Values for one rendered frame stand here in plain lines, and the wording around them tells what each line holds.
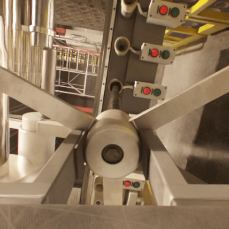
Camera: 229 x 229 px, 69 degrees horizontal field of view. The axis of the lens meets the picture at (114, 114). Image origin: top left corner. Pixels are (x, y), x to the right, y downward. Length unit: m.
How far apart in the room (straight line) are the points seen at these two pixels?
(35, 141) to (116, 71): 0.69
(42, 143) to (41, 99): 1.06
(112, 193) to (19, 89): 0.14
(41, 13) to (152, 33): 0.64
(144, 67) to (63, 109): 0.76
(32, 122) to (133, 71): 0.71
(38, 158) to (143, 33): 1.00
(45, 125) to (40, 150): 0.19
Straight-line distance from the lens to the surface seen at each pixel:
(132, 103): 0.91
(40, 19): 1.17
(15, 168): 1.14
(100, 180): 0.93
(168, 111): 0.16
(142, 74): 0.90
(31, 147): 1.23
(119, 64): 0.92
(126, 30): 0.94
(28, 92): 0.17
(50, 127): 1.13
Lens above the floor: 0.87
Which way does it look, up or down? 2 degrees down
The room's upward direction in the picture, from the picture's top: 81 degrees counter-clockwise
